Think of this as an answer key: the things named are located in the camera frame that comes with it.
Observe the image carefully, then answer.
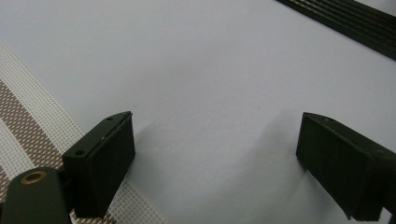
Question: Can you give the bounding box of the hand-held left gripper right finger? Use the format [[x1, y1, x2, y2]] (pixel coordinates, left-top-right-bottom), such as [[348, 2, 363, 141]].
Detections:
[[295, 111, 396, 222]]

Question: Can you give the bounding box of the row of black chopsticks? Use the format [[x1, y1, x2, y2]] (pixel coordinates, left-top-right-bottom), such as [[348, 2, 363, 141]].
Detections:
[[275, 0, 396, 61]]

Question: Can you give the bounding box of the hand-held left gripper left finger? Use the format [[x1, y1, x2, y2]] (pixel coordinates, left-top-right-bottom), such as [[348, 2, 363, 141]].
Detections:
[[61, 110, 136, 219]]

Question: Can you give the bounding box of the brown white woven placemat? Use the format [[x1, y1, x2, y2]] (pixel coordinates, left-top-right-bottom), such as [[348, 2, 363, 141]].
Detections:
[[0, 41, 171, 224]]

